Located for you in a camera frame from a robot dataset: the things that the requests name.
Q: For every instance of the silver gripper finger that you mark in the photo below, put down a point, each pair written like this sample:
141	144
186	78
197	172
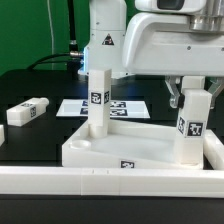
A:
176	98
217	86

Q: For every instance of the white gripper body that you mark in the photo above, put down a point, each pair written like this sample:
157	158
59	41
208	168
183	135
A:
163	44

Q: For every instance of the white desk top tray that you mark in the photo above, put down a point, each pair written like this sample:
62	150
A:
128	145

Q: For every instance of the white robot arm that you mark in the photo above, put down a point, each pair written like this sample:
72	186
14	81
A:
108	25

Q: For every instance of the white fiducial marker sheet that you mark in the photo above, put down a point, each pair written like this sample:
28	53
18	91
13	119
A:
118	109

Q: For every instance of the white front fence bar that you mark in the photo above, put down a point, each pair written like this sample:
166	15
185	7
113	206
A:
111	182

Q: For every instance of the white block left edge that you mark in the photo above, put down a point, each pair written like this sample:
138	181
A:
2	135

